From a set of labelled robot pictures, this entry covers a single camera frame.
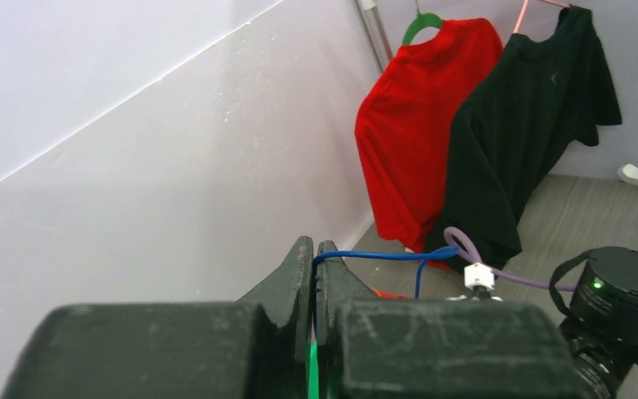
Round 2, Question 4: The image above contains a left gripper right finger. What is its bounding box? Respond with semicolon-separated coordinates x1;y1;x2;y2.
314;241;585;398

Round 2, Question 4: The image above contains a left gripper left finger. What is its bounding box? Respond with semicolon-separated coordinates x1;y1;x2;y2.
2;236;314;398

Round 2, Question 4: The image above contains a cable bundle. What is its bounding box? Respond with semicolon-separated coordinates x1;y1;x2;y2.
310;244;460;337

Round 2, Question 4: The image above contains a red plastic bin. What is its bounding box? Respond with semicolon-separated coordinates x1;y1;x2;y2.
372;288;409;299

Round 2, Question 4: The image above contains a green plastic bin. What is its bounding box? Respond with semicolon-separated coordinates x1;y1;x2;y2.
307;341;319;399

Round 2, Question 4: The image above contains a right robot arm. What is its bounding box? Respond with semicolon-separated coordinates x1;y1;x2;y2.
547;246;638;398

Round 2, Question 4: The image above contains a red t-shirt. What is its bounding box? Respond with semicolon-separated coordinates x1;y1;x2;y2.
354;17;503;253

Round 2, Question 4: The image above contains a black t-shirt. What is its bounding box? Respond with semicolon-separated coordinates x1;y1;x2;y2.
425;6;622;268

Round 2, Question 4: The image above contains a green hanger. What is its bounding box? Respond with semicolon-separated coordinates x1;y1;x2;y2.
401;0;444;46

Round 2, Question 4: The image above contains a pink hanger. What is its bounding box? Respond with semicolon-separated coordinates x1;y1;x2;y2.
513;0;573;35

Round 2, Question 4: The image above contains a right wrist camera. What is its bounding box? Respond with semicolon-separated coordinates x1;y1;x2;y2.
446;263;503;302

